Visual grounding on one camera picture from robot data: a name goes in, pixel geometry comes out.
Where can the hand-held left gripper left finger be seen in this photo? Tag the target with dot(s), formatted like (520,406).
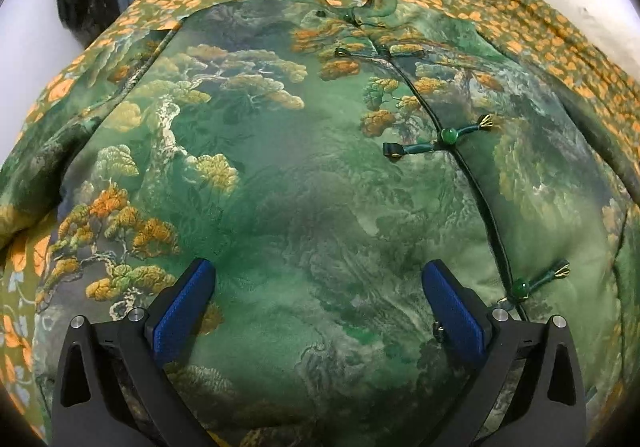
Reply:
(182,312)

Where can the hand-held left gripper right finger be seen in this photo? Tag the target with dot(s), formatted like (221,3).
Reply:
(452,312)

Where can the green landscape print jacket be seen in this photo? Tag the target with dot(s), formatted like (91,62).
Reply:
(310,207)

